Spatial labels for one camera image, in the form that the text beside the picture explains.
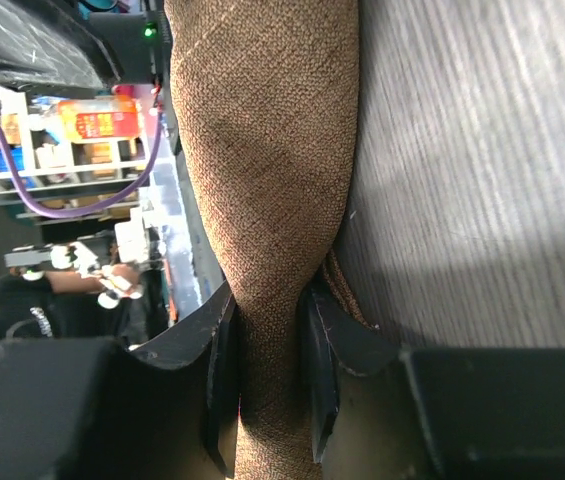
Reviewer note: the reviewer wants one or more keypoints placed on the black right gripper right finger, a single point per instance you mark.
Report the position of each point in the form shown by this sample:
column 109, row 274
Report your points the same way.
column 380, row 411

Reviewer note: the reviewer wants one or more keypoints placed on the brown cloth napkin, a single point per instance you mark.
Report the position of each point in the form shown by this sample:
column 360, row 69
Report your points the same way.
column 266, row 98

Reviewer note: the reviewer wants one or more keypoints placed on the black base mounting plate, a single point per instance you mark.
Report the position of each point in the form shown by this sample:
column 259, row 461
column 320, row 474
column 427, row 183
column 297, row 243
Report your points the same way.
column 47, row 44

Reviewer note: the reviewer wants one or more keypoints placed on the background storage shelf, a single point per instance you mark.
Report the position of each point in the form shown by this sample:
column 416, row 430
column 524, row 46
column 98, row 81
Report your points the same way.
column 68, row 158

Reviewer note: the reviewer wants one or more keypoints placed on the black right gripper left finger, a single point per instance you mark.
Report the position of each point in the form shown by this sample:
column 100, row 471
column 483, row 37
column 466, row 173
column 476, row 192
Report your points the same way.
column 90, row 409

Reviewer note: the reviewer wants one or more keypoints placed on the person in black shirt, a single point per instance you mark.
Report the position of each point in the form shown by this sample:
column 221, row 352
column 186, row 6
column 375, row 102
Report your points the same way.
column 64, row 304

